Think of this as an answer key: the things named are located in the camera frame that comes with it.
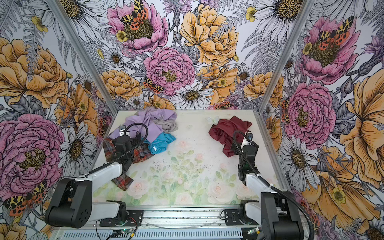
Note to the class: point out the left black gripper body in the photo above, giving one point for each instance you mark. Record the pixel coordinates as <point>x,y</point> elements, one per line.
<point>135,141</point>

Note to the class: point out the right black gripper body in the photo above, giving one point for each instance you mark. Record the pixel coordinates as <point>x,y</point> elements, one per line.
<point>241,162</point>

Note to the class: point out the maroon cloth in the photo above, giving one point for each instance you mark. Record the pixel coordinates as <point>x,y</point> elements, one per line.
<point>224,130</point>

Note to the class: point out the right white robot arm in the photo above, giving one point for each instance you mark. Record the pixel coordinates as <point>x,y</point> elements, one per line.
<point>276,211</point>

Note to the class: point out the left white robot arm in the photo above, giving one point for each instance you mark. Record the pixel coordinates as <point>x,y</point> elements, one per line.
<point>72,202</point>

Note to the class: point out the plaid flannel cloth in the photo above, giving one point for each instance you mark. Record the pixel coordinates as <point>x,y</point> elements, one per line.
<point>140,154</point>

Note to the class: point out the lavender cloth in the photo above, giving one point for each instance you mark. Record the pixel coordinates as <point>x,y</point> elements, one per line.
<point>147,117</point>

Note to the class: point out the teal cloth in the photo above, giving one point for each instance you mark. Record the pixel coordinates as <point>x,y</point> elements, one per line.
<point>160,144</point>

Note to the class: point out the pale grey cloth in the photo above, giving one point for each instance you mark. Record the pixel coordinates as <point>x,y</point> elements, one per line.
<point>167,126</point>

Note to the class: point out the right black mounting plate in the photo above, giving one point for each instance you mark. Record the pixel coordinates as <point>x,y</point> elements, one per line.
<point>233,217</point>

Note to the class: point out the black mounting plate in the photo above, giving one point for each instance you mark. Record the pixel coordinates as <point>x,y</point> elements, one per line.
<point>233,217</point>
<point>132,217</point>

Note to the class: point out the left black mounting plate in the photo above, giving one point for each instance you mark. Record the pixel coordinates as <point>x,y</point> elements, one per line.
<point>132,217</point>

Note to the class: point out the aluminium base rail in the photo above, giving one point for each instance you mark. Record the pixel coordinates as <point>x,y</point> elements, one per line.
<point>169,223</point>

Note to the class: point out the left aluminium corner post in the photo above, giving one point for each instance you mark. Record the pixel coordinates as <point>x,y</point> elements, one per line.
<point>73,37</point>

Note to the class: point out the aluminium corner post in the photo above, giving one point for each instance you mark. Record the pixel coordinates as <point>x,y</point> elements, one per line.
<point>291,40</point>
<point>73,37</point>

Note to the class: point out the right aluminium corner post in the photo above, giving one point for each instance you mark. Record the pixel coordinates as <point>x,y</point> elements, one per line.
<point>291,40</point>

